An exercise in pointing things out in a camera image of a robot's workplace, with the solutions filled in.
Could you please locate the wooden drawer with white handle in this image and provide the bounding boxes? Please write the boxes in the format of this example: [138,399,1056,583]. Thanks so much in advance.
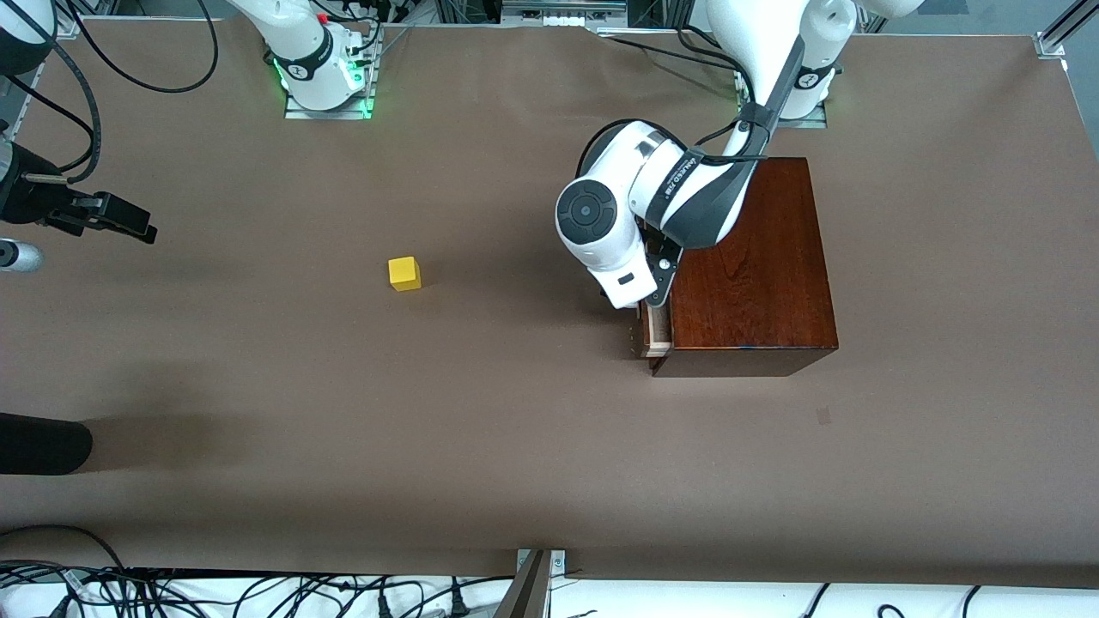
[629,305,673,360]

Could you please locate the dark wooden drawer cabinet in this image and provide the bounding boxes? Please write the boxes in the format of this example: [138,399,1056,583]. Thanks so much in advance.
[648,157,840,377]

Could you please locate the black ribbed cylinder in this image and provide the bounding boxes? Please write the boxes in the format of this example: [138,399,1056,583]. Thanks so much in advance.
[0,412,94,475]

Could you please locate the brown table cover sheet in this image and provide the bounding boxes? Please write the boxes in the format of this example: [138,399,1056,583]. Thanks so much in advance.
[0,19,1099,589]

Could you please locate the white power strip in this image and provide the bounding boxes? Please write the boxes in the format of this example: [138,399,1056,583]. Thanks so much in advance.
[501,0,628,28]

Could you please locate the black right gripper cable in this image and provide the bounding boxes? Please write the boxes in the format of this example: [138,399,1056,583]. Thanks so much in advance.
[0,17,104,185]

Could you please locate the long black looping cable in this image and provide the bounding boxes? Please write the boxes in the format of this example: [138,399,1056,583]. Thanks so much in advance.
[64,0,220,94]

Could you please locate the black base connector cable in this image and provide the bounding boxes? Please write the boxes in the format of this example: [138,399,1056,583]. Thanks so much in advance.
[601,33,748,71]

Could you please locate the aluminium frame profile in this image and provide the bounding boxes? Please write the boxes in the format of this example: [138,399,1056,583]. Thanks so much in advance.
[1033,0,1099,59]

